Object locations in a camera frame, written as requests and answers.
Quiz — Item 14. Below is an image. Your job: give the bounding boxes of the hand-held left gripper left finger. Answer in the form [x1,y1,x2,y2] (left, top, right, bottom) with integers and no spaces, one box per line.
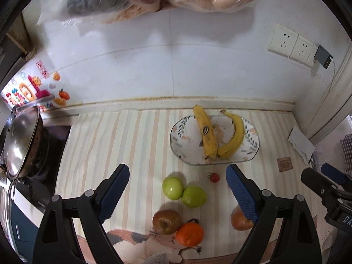
[32,163,130,264]

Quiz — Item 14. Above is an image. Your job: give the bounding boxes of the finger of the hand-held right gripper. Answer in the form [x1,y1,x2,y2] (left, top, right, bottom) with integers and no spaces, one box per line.
[321,162,352,185]
[301,167,341,199]

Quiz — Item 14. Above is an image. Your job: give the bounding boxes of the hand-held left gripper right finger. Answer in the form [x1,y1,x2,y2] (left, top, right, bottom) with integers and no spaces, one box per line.
[225,163,322,264]

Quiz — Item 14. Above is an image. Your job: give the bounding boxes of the pinkish red apple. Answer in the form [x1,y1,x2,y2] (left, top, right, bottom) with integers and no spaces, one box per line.
[230,207,255,231]

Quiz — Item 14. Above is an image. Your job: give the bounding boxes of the green apple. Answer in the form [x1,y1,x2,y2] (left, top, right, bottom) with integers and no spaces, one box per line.
[181,186,207,208]
[162,176,184,200]

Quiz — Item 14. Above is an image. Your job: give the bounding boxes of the plain yellow banana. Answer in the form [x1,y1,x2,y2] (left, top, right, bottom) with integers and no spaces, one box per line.
[217,109,245,159]

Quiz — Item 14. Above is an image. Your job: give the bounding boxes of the brownish red apple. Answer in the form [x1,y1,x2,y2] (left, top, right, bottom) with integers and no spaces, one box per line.
[152,209,182,235]

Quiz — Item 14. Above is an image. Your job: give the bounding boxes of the orange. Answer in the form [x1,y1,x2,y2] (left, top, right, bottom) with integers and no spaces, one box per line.
[176,222,204,247]

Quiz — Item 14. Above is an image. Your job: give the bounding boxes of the banana with black sticker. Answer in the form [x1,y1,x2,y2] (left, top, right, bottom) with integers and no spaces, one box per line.
[192,104,220,163]

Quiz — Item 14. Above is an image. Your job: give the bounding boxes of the floral glass plate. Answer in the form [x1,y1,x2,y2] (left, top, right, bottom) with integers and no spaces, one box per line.
[170,115,261,166]

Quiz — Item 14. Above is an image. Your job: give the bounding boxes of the metal rack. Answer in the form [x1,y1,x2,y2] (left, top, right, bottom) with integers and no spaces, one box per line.
[337,133,352,157]

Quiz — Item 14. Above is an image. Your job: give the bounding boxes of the brown square tag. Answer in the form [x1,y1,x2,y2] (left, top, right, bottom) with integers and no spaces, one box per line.
[276,157,292,172]

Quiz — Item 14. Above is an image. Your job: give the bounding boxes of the white folded paper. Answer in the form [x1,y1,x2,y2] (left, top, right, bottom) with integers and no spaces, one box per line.
[288,126,316,163]

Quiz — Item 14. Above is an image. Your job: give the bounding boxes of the striped cat-print mat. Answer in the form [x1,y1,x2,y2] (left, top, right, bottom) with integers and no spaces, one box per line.
[53,109,317,264]

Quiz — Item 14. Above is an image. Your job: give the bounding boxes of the black cooktop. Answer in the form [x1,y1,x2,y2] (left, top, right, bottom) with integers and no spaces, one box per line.
[0,126,72,215]

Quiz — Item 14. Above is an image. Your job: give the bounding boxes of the blue cabinet front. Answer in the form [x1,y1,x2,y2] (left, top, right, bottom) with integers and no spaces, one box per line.
[0,195,39,256]

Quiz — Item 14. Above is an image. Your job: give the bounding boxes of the wok with steel lid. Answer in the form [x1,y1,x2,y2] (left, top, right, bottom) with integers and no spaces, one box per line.
[0,106,44,180]

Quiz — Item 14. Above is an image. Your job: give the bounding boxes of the grey plug-in charger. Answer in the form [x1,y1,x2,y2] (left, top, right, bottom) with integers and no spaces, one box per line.
[313,45,334,70]

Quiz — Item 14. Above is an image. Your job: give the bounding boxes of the wooden cabinet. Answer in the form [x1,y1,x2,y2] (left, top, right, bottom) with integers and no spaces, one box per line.
[0,14,37,61]

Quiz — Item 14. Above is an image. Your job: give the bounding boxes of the plastic bag with dark contents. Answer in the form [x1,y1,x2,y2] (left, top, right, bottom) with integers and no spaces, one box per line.
[37,0,132,25]

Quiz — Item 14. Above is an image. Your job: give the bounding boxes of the white charger cable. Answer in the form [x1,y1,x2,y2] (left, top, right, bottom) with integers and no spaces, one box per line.
[328,59,337,89]

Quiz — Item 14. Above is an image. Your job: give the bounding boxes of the white wall socket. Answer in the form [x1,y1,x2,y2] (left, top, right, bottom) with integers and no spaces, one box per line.
[291,35,317,67]
[268,23,299,57]

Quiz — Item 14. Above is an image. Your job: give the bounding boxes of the colourful wall stickers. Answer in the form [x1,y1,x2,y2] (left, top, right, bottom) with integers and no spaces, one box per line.
[1,60,70,113]

